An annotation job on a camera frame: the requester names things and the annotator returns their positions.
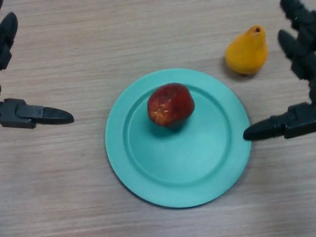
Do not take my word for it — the green round plate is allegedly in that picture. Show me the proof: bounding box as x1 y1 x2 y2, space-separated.
105 68 252 209

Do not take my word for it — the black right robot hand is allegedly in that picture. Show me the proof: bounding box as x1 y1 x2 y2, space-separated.
243 0 316 142

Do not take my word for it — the red apple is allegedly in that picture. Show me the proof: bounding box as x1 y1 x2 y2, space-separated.
147 83 195 131

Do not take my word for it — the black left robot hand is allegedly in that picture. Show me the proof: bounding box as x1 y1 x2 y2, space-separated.
0 11 75 129

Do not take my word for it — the yellow pear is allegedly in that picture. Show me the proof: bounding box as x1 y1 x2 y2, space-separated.
225 25 269 76

